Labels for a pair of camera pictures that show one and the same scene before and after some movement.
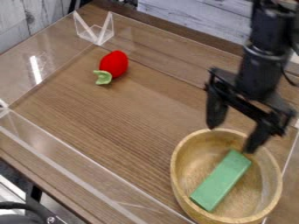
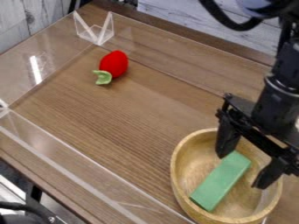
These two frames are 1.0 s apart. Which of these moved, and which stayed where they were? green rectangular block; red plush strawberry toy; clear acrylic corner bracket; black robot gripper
Moved: black robot gripper
Stayed: red plush strawberry toy; clear acrylic corner bracket; green rectangular block
